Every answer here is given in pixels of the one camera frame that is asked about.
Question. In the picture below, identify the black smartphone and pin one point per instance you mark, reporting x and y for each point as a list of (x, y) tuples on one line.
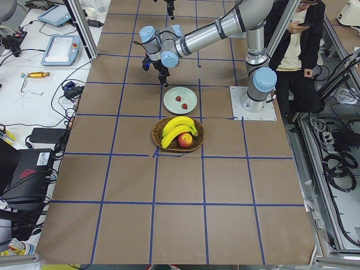
[(309, 24)]

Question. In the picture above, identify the wicker fruit basket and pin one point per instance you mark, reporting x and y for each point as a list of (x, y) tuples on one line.
[(174, 147)]

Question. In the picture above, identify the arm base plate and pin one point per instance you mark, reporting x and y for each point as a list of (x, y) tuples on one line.
[(267, 112)]

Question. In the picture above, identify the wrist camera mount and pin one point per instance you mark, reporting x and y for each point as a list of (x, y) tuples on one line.
[(146, 62)]

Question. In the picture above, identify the aluminium frame post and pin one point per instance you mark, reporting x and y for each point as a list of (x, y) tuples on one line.
[(80, 22)]

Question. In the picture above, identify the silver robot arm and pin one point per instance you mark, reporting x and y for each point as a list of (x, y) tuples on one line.
[(165, 47)]

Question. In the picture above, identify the black computer case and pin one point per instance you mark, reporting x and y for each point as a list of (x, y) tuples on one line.
[(25, 174)]

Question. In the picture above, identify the light green plate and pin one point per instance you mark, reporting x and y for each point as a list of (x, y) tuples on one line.
[(187, 97)]

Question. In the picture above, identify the black power adapter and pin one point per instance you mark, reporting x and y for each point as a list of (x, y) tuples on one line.
[(46, 135)]

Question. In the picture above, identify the blue teach pendant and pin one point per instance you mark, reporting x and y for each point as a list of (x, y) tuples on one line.
[(57, 15), (62, 50)]

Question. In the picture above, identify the gold metal cylinder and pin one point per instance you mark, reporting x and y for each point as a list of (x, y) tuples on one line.
[(38, 75)]

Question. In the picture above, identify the person in black jacket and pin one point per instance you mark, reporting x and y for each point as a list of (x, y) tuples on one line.
[(294, 60)]

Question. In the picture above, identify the yellow banana bunch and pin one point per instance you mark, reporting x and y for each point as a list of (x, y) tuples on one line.
[(176, 126)]

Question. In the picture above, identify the red yellow apple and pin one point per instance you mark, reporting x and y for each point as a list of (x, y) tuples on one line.
[(185, 140)]

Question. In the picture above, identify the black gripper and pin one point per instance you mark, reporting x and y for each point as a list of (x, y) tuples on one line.
[(158, 66), (170, 4)]

